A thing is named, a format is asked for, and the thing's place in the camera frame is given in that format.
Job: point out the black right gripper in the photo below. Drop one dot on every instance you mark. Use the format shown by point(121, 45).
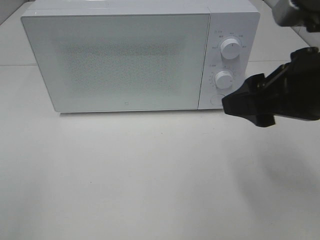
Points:
point(292, 90)

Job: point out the round white door button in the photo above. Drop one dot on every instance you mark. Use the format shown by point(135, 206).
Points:
point(216, 100)

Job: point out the white microwave knob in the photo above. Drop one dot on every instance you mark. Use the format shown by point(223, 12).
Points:
point(223, 79)
point(230, 48)

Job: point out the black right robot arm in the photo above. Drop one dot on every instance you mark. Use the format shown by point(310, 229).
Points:
point(297, 13)

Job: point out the white microwave oven body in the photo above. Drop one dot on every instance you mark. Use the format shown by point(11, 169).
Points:
point(227, 18)

